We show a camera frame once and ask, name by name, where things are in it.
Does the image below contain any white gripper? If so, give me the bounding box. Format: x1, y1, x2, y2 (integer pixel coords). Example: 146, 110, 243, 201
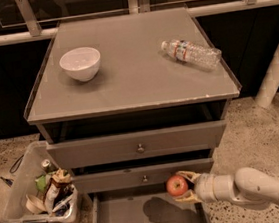
174, 170, 238, 204

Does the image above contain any red apple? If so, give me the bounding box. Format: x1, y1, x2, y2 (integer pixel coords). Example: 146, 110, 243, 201
166, 175, 189, 197

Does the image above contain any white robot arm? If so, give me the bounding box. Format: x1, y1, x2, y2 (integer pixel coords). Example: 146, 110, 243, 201
173, 167, 279, 210

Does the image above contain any grey bottom drawer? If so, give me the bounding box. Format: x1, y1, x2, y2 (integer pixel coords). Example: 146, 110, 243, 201
92, 188, 211, 223

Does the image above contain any grey drawer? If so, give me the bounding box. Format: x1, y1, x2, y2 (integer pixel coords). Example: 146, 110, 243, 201
92, 188, 211, 223
72, 158, 214, 193
47, 120, 226, 169

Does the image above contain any grey middle drawer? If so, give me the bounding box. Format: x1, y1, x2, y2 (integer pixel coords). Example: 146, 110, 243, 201
72, 158, 214, 193

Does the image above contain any grey drawer cabinet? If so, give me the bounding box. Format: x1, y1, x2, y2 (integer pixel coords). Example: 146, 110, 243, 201
13, 1, 253, 206

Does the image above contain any grey top drawer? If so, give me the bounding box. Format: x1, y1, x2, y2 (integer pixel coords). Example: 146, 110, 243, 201
47, 120, 226, 169

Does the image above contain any clear plastic water bottle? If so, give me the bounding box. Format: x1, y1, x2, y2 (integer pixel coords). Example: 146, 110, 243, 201
161, 39, 222, 71

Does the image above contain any crumpled snack bag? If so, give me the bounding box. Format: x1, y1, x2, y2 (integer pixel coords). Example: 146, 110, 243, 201
43, 169, 71, 214

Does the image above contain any metal can in bin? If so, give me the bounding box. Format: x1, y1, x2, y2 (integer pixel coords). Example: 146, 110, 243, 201
41, 159, 56, 173

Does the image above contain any clear plastic trash bin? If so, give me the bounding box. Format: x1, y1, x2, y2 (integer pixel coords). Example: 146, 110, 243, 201
2, 140, 81, 223

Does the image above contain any green wrapper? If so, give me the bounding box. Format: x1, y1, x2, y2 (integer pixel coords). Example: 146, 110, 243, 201
35, 175, 47, 192

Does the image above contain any white paper cup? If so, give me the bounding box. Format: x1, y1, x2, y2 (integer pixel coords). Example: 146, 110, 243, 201
25, 194, 46, 215

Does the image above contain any white ceramic bowl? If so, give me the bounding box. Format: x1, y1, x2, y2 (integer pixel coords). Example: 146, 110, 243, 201
59, 47, 101, 82

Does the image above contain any metal window railing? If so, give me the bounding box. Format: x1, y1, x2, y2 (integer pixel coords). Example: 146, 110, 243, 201
0, 0, 279, 48

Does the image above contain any black cable on floor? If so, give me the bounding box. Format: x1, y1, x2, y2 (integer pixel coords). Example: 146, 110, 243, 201
0, 154, 28, 188

